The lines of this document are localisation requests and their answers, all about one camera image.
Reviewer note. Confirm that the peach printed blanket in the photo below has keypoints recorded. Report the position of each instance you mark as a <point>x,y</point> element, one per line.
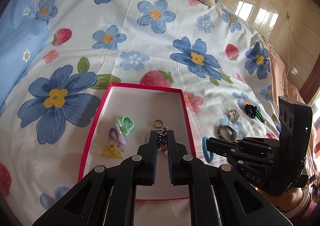
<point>277,70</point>

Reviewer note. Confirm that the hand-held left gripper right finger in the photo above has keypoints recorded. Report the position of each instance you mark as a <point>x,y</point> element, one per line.
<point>170,156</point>

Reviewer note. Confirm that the purple hair clip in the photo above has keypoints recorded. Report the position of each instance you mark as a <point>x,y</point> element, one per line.
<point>117,136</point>

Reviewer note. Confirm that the person's right hand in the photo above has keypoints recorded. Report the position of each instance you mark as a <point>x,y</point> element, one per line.
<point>298,203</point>

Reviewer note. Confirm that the wall socket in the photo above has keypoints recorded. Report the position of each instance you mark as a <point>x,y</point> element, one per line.
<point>288,16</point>

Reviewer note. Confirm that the green leaf hair clip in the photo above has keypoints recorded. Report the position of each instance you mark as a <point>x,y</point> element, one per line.
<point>261,117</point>

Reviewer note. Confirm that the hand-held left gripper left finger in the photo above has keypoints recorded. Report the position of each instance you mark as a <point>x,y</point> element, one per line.
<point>154,156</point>

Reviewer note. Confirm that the black scrunchie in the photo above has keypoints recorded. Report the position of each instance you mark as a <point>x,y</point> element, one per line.
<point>250,110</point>

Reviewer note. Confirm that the red shallow cardboard box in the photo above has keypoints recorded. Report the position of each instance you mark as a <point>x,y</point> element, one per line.
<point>140,106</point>

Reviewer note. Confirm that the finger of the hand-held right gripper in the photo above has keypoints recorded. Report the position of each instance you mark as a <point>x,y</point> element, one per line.
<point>220,156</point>
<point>225,142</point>

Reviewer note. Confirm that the wooden bed frame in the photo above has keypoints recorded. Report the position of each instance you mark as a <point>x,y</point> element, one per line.
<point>311,85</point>

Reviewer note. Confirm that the yellow hair claw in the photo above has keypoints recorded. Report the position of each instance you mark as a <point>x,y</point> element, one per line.
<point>112,151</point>

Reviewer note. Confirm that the wristwatch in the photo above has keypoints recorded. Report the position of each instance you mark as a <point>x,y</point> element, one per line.
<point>227,133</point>

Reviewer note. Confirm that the light blue quilt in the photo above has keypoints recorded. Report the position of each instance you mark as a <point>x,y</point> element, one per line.
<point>17,40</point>

